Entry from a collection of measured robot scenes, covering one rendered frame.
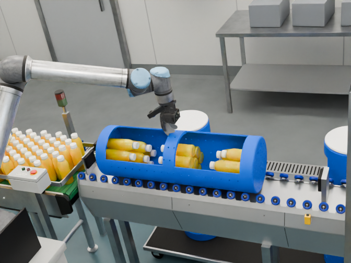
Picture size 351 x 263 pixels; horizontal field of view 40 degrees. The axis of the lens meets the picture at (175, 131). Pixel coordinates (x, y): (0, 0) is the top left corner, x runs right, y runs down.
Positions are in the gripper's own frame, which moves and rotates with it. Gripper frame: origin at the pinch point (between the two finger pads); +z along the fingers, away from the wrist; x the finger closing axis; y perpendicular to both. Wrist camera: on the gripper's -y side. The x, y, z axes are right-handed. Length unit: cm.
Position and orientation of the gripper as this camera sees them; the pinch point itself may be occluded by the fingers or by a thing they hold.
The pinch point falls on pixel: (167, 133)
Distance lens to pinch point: 248.7
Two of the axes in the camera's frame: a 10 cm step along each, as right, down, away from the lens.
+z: 1.5, 8.5, 5.0
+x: 3.8, -5.2, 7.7
